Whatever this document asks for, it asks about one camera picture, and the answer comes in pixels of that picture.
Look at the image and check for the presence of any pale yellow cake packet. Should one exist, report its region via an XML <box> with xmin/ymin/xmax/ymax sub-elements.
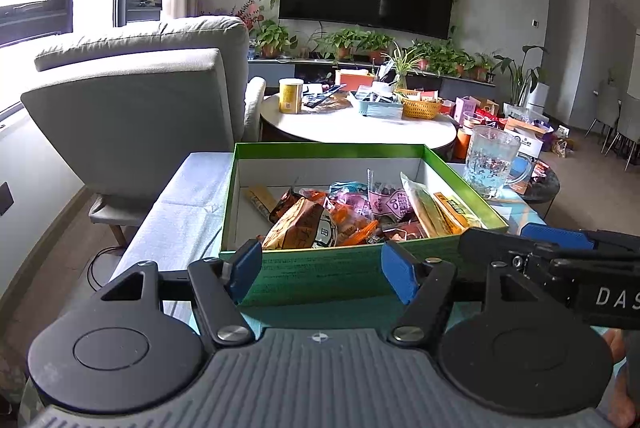
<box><xmin>400</xmin><ymin>172</ymin><xmax>452</xmax><ymax>238</ymax></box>

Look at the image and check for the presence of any orange brown snack bag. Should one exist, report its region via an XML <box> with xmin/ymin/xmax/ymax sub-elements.
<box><xmin>262</xmin><ymin>197</ymin><xmax>337</xmax><ymax>250</ymax></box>

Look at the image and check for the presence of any patterned teal table mat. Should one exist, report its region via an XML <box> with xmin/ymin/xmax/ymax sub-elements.
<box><xmin>159</xmin><ymin>157</ymin><xmax>626</xmax><ymax>428</ymax></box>

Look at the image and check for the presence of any long tan wafer pack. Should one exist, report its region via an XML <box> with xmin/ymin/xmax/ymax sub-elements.
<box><xmin>243</xmin><ymin>185</ymin><xmax>278</xmax><ymax>223</ymax></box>

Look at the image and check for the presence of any pink candy bag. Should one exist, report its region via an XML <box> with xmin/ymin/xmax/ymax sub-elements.
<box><xmin>329</xmin><ymin>169</ymin><xmax>413</xmax><ymax>223</ymax></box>

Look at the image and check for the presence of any orange yellow snack bag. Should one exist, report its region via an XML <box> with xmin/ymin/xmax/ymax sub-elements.
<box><xmin>433</xmin><ymin>192</ymin><xmax>482</xmax><ymax>234</ymax></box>

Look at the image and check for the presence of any green cardboard box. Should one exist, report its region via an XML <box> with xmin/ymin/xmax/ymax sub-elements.
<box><xmin>220</xmin><ymin>143</ymin><xmax>508</xmax><ymax>307</ymax></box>

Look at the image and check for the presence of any blue white paper box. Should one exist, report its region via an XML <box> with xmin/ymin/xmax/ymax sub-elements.
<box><xmin>504</xmin><ymin>117</ymin><xmax>553</xmax><ymax>158</ymax></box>

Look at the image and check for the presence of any clear glass mug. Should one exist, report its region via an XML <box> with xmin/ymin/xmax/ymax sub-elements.
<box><xmin>463</xmin><ymin>125</ymin><xmax>534</xmax><ymax>200</ymax></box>

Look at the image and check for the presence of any white round coffee table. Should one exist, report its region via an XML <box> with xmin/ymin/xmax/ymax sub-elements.
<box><xmin>260</xmin><ymin>94</ymin><xmax>457</xmax><ymax>150</ymax></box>

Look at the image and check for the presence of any woven yellow basket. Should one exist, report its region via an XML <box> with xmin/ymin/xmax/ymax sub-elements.
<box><xmin>399</xmin><ymin>93</ymin><xmax>442</xmax><ymax>120</ymax></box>

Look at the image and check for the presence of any blue storage tray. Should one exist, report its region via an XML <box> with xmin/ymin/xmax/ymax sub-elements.
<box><xmin>347</xmin><ymin>91</ymin><xmax>402</xmax><ymax>119</ymax></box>

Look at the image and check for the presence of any yellow tin can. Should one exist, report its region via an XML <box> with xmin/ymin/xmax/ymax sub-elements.
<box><xmin>278</xmin><ymin>78</ymin><xmax>304</xmax><ymax>114</ymax></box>

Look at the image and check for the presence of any grey armchair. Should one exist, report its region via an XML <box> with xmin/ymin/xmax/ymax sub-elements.
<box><xmin>21</xmin><ymin>16</ymin><xmax>266</xmax><ymax>230</ymax></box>

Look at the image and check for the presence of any orange box on table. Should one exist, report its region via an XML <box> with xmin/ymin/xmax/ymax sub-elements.
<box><xmin>335</xmin><ymin>70</ymin><xmax>375</xmax><ymax>91</ymax></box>

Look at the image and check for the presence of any spider plant in vase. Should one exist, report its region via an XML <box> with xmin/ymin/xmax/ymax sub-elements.
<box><xmin>378</xmin><ymin>41</ymin><xmax>421</xmax><ymax>89</ymax></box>

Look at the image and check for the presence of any red flower decoration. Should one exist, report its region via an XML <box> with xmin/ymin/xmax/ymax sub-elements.
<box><xmin>233</xmin><ymin>0</ymin><xmax>264</xmax><ymax>32</ymax></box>

